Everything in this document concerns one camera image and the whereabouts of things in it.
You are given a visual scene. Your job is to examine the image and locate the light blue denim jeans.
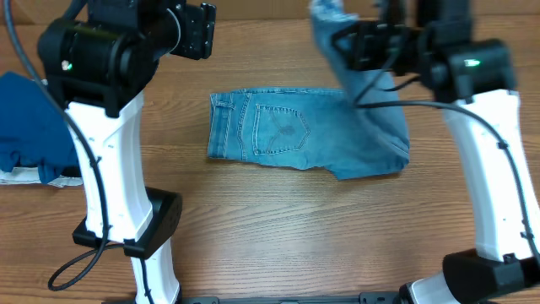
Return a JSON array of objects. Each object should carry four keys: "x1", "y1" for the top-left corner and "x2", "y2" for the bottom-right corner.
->
[{"x1": 208, "y1": 0, "x2": 410, "y2": 180}]

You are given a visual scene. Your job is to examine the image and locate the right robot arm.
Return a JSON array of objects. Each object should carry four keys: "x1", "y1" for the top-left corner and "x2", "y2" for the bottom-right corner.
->
[{"x1": 331, "y1": 0, "x2": 539, "y2": 304}]

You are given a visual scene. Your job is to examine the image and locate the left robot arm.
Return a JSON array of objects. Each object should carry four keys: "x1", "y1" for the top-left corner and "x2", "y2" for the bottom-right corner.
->
[{"x1": 38, "y1": 0, "x2": 216, "y2": 303}]

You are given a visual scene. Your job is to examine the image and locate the dark blue shirt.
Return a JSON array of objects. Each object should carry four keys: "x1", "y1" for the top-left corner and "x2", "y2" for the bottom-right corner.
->
[{"x1": 1, "y1": 72, "x2": 82, "y2": 185}]

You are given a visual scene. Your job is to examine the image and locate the white garment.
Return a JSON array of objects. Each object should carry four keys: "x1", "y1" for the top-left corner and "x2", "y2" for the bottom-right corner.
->
[{"x1": 1, "y1": 167, "x2": 83, "y2": 187}]

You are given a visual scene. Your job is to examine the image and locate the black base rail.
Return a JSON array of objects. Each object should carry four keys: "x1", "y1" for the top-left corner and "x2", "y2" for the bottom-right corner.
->
[{"x1": 181, "y1": 291, "x2": 411, "y2": 304}]

